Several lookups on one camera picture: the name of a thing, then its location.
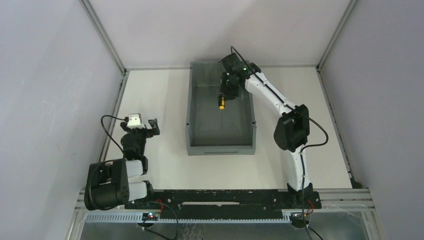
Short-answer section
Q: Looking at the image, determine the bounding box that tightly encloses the yellow black handled screwdriver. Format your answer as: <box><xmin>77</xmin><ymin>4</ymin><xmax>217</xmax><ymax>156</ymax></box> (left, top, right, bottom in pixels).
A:
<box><xmin>218</xmin><ymin>97</ymin><xmax>226</xmax><ymax>110</ymax></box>

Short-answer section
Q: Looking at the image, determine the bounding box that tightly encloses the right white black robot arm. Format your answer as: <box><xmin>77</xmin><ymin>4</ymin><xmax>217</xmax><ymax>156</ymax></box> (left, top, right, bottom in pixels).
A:
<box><xmin>218</xmin><ymin>62</ymin><xmax>313</xmax><ymax>208</ymax></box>

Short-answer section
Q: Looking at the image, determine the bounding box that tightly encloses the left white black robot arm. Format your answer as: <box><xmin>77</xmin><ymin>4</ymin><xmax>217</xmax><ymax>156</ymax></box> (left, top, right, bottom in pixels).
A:
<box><xmin>84</xmin><ymin>115</ymin><xmax>160</xmax><ymax>211</ymax></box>

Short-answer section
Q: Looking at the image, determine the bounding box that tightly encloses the grey plastic storage bin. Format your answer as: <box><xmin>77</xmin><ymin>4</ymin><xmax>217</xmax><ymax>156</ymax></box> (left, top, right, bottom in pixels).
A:
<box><xmin>185</xmin><ymin>61</ymin><xmax>257</xmax><ymax>156</ymax></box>

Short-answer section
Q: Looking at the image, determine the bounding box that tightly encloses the left controller board with leds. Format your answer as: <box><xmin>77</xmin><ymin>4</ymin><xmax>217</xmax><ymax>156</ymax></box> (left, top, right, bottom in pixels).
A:
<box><xmin>141</xmin><ymin>212</ymin><xmax>160</xmax><ymax>222</ymax></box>

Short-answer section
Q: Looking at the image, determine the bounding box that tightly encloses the right controller board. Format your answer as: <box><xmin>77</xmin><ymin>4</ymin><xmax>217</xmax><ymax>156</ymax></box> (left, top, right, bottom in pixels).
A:
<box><xmin>289</xmin><ymin>212</ymin><xmax>312</xmax><ymax>222</ymax></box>

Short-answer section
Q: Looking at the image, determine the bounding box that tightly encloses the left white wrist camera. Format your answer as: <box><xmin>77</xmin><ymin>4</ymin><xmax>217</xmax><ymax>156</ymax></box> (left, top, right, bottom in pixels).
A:
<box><xmin>126</xmin><ymin>113</ymin><xmax>146</xmax><ymax>129</ymax></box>

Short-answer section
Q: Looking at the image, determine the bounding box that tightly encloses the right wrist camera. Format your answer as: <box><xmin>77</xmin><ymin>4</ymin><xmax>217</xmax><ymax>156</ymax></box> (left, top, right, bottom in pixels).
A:
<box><xmin>220</xmin><ymin>52</ymin><xmax>243</xmax><ymax>74</ymax></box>

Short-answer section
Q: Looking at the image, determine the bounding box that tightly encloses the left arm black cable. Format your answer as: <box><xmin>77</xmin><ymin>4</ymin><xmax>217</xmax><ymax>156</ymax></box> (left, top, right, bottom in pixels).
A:
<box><xmin>100</xmin><ymin>114</ymin><xmax>129</xmax><ymax>157</ymax></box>

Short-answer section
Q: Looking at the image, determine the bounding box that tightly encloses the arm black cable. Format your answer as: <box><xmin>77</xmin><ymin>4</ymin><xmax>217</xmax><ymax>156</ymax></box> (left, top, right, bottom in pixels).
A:
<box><xmin>100</xmin><ymin>114</ymin><xmax>129</xmax><ymax>157</ymax></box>
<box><xmin>230</xmin><ymin>45</ymin><xmax>330</xmax><ymax>240</ymax></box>

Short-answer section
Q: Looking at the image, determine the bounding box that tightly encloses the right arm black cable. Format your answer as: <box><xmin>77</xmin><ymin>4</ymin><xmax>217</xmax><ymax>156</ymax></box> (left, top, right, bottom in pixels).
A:
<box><xmin>230</xmin><ymin>45</ymin><xmax>330</xmax><ymax>240</ymax></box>

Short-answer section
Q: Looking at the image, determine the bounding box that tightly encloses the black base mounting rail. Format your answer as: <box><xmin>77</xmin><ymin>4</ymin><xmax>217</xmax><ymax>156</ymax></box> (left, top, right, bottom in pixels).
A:
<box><xmin>124</xmin><ymin>189</ymin><xmax>322</xmax><ymax>218</ymax></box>

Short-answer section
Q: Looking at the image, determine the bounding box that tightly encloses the white slotted cable duct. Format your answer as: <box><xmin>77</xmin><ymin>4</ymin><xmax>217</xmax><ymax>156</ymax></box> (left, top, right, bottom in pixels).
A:
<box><xmin>85</xmin><ymin>212</ymin><xmax>291</xmax><ymax>224</ymax></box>

